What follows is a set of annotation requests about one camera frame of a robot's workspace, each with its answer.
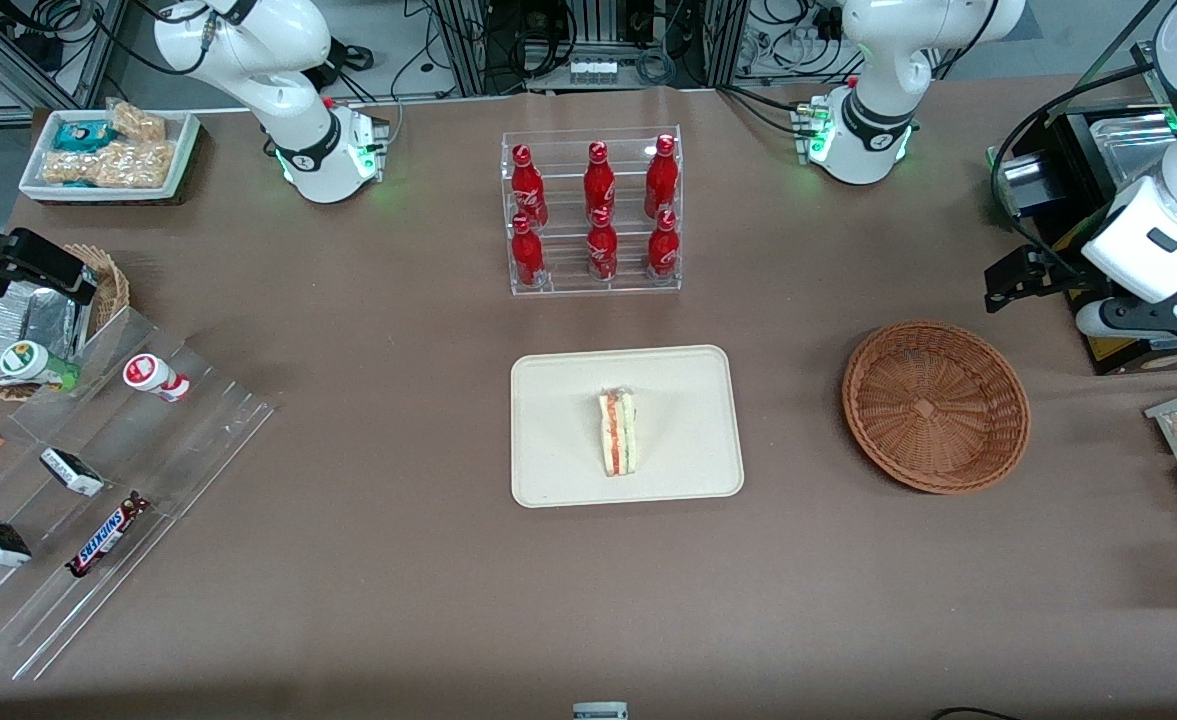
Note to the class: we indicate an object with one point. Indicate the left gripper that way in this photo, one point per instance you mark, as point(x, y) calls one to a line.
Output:
point(1066, 272)

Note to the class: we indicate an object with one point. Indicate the triangle sandwich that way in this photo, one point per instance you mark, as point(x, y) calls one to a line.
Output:
point(618, 435)

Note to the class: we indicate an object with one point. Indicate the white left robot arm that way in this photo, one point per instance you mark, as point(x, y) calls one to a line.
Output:
point(873, 120)

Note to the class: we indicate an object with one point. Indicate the small wicker basket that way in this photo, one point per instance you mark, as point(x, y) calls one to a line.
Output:
point(113, 290)

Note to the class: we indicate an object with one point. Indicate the large round wicker basket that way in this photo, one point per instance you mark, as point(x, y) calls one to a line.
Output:
point(933, 405)

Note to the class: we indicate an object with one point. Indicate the beige rectangular tray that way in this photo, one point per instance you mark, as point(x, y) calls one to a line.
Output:
point(558, 430)

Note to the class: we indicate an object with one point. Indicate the silver foil package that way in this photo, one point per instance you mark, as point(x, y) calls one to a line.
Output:
point(38, 320)

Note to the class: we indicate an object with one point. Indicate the green lid yogurt bottle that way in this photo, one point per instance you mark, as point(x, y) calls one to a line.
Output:
point(33, 362)

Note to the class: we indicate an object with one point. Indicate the black food warmer appliance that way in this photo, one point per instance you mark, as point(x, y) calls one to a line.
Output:
point(1108, 355)

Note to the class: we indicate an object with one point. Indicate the large rice cracker pack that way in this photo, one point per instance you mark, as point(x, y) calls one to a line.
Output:
point(108, 165)

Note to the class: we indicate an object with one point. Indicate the teal snack packet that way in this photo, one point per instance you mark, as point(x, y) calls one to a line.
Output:
point(81, 135)

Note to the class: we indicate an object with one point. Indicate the red label yogurt bottle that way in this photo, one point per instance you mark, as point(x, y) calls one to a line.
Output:
point(153, 375)

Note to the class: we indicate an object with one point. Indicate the small rice cracker pack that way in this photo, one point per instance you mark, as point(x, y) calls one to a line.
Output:
point(138, 122)

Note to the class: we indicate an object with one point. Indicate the white rectangular snack bin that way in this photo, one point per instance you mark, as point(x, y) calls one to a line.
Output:
point(183, 150)

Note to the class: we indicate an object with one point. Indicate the black white snack bar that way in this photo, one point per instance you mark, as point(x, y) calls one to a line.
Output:
point(0, 541)
point(72, 472)

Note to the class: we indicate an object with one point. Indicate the clear acrylic stepped display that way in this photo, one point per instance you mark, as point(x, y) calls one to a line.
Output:
point(178, 440)

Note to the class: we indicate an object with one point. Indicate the Snickers chocolate bar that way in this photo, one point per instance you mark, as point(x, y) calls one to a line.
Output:
point(106, 535)

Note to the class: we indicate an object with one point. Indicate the red cola bottle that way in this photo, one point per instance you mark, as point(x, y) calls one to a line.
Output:
point(528, 190)
point(602, 250)
point(662, 250)
point(661, 180)
point(527, 255)
point(599, 180)

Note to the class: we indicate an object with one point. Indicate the clear acrylic bottle rack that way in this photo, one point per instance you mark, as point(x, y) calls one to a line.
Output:
point(563, 200)

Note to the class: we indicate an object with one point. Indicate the white power strip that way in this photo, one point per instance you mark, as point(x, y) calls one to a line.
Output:
point(593, 70)

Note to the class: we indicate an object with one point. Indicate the small grey white device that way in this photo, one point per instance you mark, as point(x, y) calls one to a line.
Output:
point(600, 711)

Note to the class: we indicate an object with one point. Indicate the aluminium equipment frame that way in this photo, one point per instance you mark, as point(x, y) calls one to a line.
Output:
point(468, 50)

